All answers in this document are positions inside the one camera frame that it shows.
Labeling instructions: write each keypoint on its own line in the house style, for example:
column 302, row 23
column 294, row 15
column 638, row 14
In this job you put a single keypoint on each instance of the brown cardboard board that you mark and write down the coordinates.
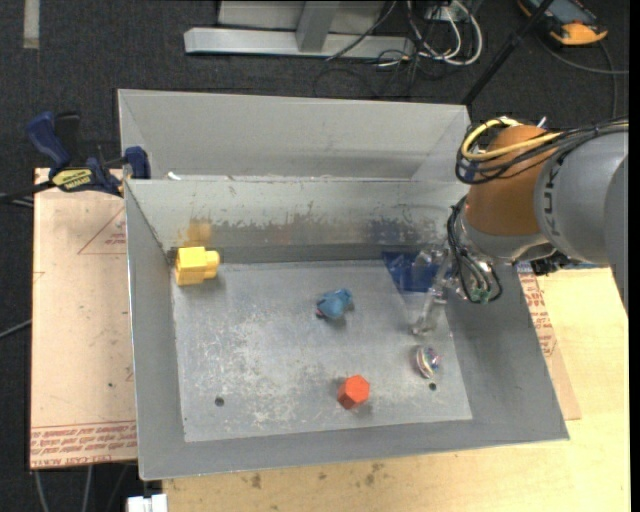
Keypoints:
column 80, row 320

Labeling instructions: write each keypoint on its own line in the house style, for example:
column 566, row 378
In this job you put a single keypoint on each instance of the yellow toy block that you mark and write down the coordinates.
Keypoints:
column 194, row 266

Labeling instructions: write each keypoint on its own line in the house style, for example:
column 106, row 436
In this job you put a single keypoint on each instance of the red-orange faceted block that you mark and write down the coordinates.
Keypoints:
column 353, row 391

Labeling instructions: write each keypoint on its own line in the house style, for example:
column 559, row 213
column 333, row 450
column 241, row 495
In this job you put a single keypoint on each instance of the clear glass ball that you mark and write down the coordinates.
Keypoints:
column 428, row 361

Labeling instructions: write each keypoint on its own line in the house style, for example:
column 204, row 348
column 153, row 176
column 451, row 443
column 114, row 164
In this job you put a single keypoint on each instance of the blue toy animal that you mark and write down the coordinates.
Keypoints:
column 334, row 304

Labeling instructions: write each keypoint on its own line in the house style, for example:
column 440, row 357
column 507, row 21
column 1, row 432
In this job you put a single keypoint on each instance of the dark blue flat thing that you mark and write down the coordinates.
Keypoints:
column 402, row 272

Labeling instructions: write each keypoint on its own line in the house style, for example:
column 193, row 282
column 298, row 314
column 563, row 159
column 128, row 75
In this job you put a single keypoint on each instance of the grey metal bin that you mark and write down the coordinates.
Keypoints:
column 280, row 350

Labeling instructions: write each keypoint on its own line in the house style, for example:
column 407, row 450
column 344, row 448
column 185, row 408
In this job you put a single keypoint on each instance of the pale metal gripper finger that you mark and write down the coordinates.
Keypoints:
column 433, row 312
column 421, row 317

